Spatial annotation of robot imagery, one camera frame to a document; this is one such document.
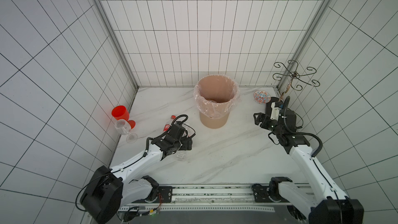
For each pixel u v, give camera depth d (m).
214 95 1.00
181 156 0.81
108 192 0.40
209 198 0.73
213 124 0.98
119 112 0.85
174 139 0.64
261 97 1.12
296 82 0.85
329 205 0.37
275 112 0.71
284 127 0.59
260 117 0.72
